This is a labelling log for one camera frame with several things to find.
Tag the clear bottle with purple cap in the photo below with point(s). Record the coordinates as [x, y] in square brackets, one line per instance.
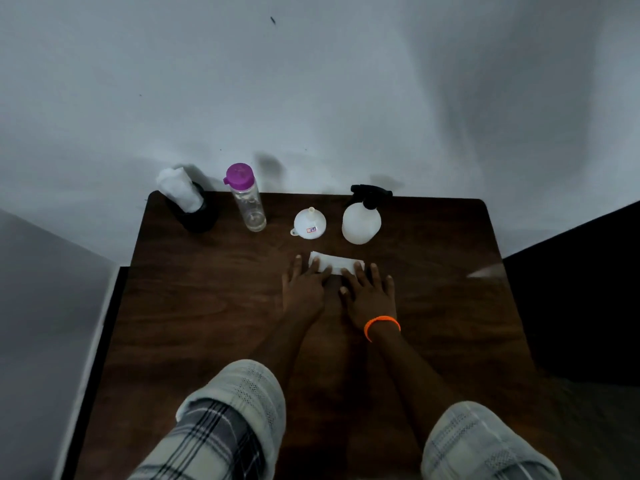
[250, 209]

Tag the person's right plaid sleeve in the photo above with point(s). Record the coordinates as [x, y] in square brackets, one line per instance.
[485, 444]

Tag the person's left plaid sleeve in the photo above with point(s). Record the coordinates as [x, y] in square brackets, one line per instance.
[220, 424]

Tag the white baseboard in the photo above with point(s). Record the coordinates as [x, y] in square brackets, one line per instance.
[85, 374]

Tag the dark wooden table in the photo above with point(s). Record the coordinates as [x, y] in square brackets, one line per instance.
[200, 304]

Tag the person's left forearm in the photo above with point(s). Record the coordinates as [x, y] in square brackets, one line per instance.
[285, 349]

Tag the white plastic funnel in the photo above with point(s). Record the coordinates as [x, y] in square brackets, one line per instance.
[310, 227]

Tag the purple bottle cap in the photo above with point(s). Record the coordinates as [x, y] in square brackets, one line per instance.
[239, 176]

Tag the person's right hand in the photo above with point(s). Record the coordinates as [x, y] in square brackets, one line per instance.
[370, 304]

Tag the white wiping tissue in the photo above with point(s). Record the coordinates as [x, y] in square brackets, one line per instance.
[337, 262]

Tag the black round holder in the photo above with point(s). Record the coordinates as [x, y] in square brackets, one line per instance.
[200, 222]

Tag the white folded tissue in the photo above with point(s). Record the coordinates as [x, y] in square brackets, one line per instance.
[180, 189]

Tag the person's left hand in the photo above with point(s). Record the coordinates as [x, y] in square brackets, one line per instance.
[302, 294]

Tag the person's right forearm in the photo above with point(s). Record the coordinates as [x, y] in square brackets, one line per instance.
[415, 384]

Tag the person's plaid sleeve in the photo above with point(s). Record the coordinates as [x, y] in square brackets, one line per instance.
[220, 424]
[485, 444]

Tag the black spray head with tube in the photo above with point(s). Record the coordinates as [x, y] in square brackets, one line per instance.
[370, 194]

